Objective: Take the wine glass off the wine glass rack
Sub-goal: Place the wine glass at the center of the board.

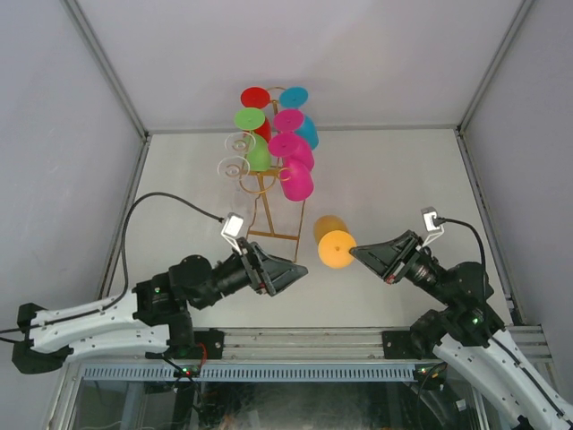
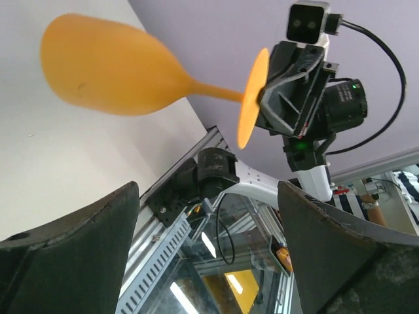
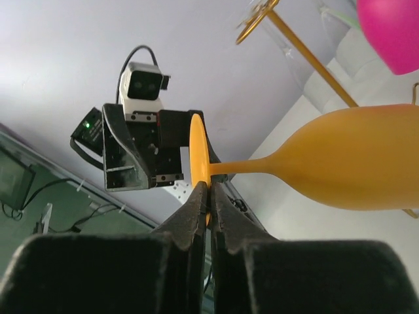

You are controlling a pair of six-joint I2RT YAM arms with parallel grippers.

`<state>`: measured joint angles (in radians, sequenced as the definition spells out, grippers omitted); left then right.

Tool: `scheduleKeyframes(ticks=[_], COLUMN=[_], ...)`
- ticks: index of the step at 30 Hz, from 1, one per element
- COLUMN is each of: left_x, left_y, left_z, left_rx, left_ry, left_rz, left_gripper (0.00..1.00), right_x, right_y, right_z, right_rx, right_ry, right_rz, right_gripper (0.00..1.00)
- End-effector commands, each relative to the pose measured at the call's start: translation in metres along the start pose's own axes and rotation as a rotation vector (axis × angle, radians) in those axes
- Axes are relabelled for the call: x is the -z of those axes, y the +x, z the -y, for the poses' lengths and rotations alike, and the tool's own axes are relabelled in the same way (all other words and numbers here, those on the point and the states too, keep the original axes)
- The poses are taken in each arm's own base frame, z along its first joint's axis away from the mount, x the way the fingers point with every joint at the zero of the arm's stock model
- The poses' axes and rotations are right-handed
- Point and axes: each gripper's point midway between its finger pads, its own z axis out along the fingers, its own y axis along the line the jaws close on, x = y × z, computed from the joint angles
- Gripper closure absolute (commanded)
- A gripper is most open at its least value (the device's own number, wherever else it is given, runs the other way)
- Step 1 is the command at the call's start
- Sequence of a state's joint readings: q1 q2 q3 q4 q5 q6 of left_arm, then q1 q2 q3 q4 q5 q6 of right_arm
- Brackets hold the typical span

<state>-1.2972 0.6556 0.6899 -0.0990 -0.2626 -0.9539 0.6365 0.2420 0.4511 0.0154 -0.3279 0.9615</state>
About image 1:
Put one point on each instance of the left aluminium frame post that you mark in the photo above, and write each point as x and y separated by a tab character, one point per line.
90	39

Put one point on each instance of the aluminium frame post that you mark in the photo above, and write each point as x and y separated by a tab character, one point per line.
525	7
90	39

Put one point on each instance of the gold wire glass rack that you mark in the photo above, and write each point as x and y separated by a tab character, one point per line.
275	221

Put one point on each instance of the left black base bracket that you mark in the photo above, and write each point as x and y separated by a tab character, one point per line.
207	344

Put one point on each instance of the rear clear wine glass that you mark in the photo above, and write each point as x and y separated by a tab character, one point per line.
241	142

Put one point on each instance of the left green led board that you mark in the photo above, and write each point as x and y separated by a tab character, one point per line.
191	371

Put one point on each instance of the magenta wine glass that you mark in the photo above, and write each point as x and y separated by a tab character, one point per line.
297	161
297	137

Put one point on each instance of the black base bracket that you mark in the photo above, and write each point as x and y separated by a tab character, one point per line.
207	344
398	344

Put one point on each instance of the front clear wine glass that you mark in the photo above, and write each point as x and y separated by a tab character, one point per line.
233	169

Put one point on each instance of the aluminium front rail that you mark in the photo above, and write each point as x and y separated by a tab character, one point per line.
241	345

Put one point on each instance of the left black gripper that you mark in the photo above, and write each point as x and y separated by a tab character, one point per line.
268	273

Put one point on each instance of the blue slotted cable duct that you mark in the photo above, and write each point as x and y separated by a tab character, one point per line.
255	373

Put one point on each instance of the cyan plastic wine glass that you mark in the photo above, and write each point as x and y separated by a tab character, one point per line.
292	100

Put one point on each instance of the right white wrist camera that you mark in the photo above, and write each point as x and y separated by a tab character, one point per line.
432	225

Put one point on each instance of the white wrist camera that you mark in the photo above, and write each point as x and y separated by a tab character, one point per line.
231	227
432	225

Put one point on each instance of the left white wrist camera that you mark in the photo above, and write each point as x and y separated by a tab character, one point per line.
231	227

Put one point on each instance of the green plastic wine glass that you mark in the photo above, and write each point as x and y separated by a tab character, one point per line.
259	158

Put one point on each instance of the green led board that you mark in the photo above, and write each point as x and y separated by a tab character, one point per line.
431	377
191	371

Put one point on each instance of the right aluminium frame post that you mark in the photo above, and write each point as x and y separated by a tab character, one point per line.
525	7

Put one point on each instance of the clear wine glass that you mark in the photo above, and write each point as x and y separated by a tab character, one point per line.
233	169
241	142

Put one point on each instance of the orange plastic wine glass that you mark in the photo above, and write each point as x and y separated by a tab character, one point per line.
334	241

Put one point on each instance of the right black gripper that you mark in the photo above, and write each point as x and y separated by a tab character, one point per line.
389	259

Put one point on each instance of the right green led board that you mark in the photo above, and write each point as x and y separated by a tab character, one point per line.
431	377

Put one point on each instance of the red plastic wine glass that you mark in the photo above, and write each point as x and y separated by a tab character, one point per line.
257	105

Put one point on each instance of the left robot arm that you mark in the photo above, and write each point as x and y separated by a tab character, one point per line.
153	319

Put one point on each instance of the right black base bracket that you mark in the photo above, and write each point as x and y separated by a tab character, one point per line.
398	344

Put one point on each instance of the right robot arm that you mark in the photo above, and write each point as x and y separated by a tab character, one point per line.
468	335

